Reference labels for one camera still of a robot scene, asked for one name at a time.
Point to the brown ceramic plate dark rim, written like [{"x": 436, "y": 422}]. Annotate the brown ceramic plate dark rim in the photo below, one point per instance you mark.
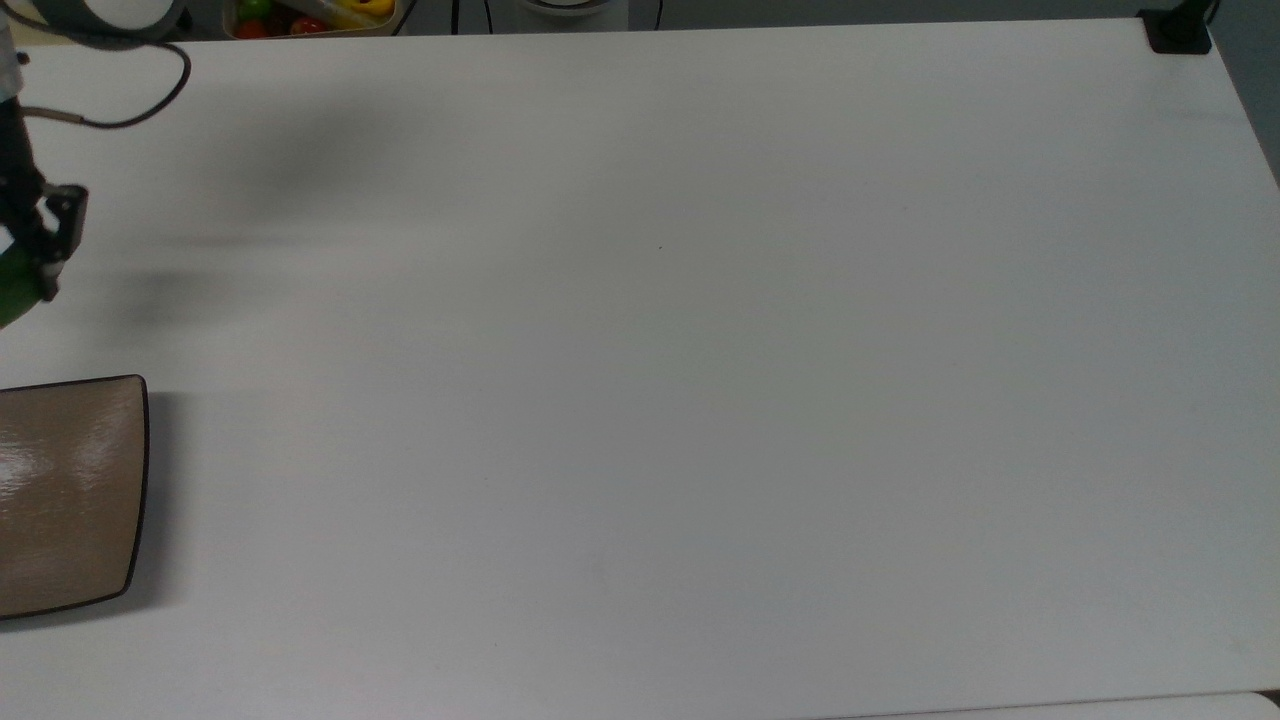
[{"x": 65, "y": 495}]

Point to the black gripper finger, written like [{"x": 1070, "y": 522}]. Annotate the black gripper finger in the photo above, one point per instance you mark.
[{"x": 62, "y": 235}]

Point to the green toy fruit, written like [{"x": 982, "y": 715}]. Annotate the green toy fruit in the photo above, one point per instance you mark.
[{"x": 255, "y": 8}]

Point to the green cucumber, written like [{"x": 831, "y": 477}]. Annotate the green cucumber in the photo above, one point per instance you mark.
[{"x": 14, "y": 290}]

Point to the black table clamp mount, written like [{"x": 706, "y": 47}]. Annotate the black table clamp mount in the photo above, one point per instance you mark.
[{"x": 1178, "y": 30}]

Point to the beige box of toy produce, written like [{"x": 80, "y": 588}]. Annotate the beige box of toy produce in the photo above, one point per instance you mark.
[{"x": 312, "y": 30}]

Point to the yellow toy pepper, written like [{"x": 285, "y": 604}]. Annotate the yellow toy pepper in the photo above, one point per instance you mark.
[{"x": 362, "y": 10}]

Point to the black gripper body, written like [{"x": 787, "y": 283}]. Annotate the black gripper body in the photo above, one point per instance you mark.
[{"x": 14, "y": 170}]

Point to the red toy tomato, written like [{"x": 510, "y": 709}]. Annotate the red toy tomato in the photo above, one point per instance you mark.
[
  {"x": 308, "y": 25},
  {"x": 250, "y": 29}
]

